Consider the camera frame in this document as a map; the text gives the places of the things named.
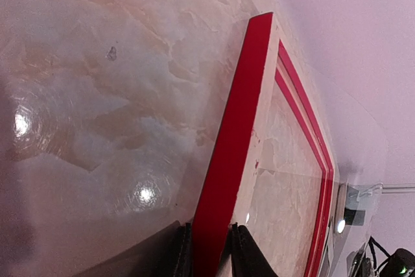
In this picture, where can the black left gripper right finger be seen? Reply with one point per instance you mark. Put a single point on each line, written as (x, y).
(247, 260)

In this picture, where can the red wooden picture frame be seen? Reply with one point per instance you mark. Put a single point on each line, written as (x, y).
(271, 170)

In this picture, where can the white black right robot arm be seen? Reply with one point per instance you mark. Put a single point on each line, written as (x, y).
(398, 264)

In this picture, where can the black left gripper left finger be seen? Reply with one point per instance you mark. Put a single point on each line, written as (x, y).
(177, 259)

